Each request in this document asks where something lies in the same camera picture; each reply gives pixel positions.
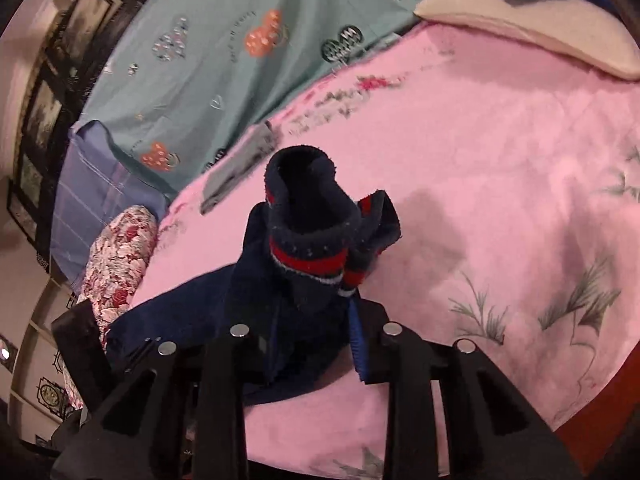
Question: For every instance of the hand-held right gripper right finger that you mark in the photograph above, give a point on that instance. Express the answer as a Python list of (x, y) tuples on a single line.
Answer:
[(358, 345)]

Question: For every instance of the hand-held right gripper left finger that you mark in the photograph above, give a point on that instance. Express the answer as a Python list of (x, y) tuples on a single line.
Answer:
[(225, 365)]

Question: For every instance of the white shelf unit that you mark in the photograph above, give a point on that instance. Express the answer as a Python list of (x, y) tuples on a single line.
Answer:
[(35, 360)]

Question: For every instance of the red floral pillow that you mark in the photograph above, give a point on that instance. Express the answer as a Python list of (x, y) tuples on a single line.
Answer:
[(120, 255)]

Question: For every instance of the lavender blue sheet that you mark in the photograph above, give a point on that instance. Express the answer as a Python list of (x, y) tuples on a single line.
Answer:
[(90, 200)]

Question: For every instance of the grey cloth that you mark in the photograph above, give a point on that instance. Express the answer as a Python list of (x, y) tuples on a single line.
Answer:
[(240, 165)]

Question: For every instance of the pink floral blanket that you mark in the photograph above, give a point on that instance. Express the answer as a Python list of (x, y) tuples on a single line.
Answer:
[(500, 160)]

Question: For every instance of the dark framed cabinet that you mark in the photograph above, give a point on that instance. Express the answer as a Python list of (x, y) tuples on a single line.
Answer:
[(45, 110)]

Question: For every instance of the teal printed bedsheet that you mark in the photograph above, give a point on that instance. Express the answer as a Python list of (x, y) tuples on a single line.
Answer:
[(210, 15)]

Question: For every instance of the white pillow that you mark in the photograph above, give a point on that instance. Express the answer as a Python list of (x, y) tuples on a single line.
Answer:
[(525, 25)]

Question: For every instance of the wooden bed frame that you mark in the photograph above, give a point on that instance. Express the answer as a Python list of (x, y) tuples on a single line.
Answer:
[(610, 410)]

